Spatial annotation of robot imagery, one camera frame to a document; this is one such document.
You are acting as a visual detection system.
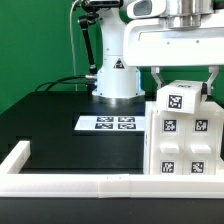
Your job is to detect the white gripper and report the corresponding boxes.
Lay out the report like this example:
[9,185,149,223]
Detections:
[123,15,224,101]

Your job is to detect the white cabinet top block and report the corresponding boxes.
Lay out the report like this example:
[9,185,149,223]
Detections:
[156,80,202,114]

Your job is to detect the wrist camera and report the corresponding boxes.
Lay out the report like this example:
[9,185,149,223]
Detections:
[127,0,167,19]

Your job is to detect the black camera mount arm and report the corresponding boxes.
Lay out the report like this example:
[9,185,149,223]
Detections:
[75,0,122,75]

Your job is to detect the white thin cable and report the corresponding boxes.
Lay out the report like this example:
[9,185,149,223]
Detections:
[69,0,83,92]

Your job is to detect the black cables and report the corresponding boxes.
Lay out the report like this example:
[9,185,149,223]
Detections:
[35,75,98,92]

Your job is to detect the white cabinet body box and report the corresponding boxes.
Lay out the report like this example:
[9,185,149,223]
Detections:
[143,102,224,175]

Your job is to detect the white frame fence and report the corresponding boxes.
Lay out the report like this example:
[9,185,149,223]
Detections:
[0,141,224,199]

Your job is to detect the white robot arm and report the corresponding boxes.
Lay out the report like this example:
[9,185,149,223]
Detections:
[90,0,224,95]

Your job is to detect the white marker base plate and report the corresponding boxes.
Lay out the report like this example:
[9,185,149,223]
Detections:
[74,116,145,131]

